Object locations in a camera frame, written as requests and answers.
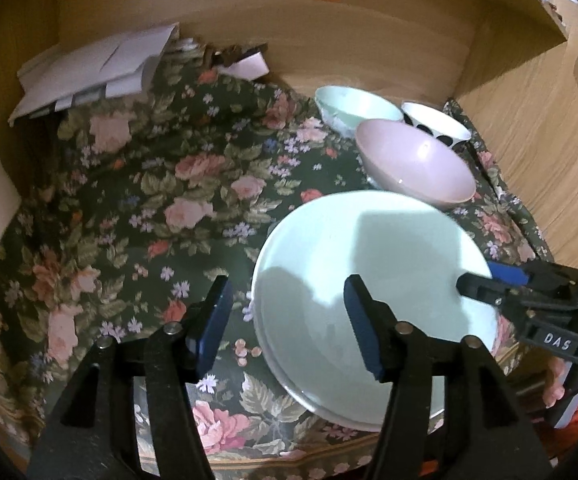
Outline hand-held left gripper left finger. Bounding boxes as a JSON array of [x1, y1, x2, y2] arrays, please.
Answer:
[[26, 276, 233, 480]]

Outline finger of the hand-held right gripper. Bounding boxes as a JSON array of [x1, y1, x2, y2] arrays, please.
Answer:
[[488, 261, 578, 306], [456, 272, 535, 331]]

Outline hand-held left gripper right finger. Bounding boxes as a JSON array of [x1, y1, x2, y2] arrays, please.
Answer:
[[344, 274, 555, 480]]

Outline green plate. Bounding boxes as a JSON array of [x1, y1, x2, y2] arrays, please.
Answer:
[[251, 190, 501, 431]]

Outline white plate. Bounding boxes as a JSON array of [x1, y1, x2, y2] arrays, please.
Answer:
[[252, 300, 445, 434]]

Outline pink bowl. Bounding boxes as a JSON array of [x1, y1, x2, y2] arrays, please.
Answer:
[[355, 119, 476, 207]]

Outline white black-spotted bowl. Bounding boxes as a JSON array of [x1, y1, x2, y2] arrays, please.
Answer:
[[401, 102, 472, 149]]

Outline green bowl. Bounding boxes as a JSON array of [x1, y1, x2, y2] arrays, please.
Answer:
[[315, 86, 404, 137]]

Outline floral tablecloth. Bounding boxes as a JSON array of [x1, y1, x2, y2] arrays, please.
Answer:
[[0, 50, 556, 476]]

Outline folded white paper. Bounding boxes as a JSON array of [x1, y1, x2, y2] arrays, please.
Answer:
[[228, 51, 271, 82]]

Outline stack of white papers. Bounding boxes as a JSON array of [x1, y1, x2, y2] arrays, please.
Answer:
[[8, 22, 181, 127]]

